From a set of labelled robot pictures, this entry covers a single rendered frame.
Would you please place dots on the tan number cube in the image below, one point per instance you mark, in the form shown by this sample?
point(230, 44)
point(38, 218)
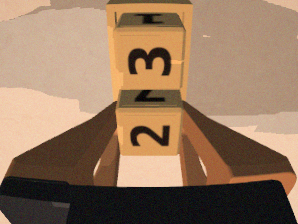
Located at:
point(149, 51)
point(149, 122)

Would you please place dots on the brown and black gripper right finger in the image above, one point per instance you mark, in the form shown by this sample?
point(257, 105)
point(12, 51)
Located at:
point(228, 156)

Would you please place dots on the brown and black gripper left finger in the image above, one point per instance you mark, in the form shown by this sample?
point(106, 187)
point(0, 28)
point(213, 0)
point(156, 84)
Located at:
point(73, 155)

